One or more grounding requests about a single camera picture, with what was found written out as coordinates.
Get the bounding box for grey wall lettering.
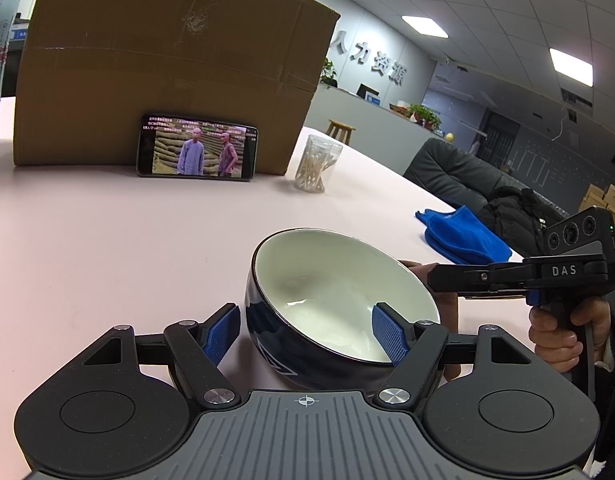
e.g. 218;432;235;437
332;30;409;81

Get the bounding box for green potted plant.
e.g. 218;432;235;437
407;104;443;133
320;58;339;90

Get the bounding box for large brown cardboard box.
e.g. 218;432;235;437
13;0;341;177

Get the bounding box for dark bowl with white inside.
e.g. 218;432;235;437
244;228;441;391

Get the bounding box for black jacket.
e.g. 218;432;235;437
477;186;571;261

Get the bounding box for ceiling light panel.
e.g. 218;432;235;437
549;47;595;88
401;14;451;38

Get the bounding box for blue towel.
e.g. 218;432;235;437
415;206;523;265

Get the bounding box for wooden stool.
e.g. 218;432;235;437
326;120;355;147

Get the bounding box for brown cleaning cloth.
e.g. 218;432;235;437
400;260;461;381

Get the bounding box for clear jar of cotton swabs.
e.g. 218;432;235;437
293;134;344;194

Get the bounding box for stack of small cardboard boxes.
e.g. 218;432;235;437
580;183;615;218

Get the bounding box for black smartphone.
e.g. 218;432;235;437
136;114;258;182

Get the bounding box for person's right hand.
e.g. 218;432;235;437
529;296;612;374

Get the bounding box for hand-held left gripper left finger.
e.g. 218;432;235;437
82;302;240;408

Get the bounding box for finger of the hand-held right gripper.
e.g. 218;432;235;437
427;258;527;302

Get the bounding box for white reception counter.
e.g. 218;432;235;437
304;80;448;160

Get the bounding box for dark glass door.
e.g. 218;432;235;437
480;110;521;168

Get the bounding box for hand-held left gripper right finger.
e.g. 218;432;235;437
371;302;533;408

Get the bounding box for dark grey leather sofa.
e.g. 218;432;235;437
403;137;583;231

